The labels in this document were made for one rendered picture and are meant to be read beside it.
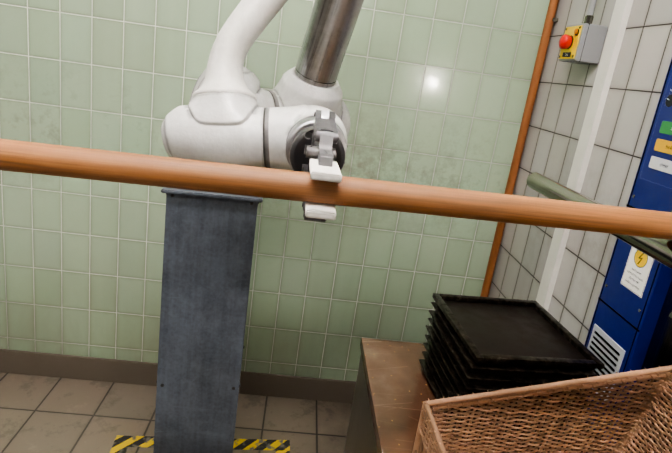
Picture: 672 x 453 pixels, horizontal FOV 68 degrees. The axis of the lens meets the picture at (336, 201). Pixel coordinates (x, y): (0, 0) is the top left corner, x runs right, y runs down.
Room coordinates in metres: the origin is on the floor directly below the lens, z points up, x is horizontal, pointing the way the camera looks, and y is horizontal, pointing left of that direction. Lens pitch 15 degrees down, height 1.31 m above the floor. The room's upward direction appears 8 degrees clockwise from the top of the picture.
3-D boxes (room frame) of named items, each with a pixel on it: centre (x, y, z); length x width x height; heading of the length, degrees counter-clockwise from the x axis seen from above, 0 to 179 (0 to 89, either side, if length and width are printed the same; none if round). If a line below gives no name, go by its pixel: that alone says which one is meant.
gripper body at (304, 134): (0.65, 0.03, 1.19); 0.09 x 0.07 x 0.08; 6
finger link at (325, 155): (0.52, 0.02, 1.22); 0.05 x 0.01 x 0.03; 6
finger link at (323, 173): (0.50, 0.02, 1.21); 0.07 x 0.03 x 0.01; 6
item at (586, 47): (1.49, -0.62, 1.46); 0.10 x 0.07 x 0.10; 5
